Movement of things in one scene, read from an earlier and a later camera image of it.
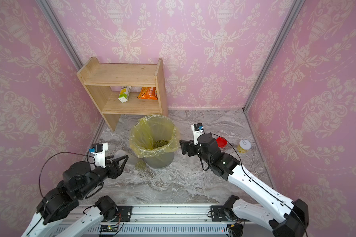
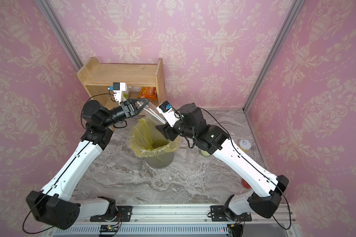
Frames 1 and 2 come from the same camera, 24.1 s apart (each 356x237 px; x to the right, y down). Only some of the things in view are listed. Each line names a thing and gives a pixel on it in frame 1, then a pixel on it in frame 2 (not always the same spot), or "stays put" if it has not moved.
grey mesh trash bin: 160,161 stays put
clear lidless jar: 118,154 -> 154,112
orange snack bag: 148,93 stays put
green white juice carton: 124,94 stays put
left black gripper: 111,166 -> 129,108
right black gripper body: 195,150 -> 174,132
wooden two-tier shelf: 98,79 stays put
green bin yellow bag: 153,135 stays put
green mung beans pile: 159,142 stays put
